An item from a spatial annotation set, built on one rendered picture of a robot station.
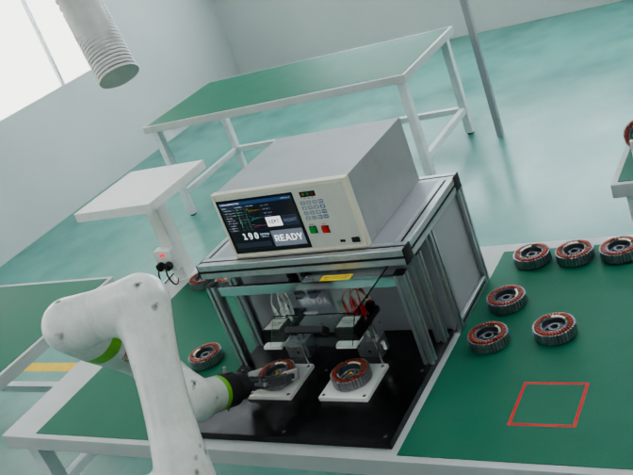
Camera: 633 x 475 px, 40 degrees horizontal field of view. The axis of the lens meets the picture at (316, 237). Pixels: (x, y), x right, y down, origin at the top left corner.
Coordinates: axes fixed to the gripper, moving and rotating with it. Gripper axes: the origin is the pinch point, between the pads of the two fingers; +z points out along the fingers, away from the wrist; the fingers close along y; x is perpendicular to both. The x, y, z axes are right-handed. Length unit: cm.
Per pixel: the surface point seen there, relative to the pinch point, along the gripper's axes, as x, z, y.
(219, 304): -20.5, -0.6, 18.2
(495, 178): -62, 298, 42
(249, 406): 7.7, -7.6, 5.1
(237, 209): -47.3, -9.3, 1.1
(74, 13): -128, 26, 94
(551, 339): -6, 18, -74
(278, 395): 5.0, -4.8, -3.3
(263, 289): -24.3, -1.4, 0.9
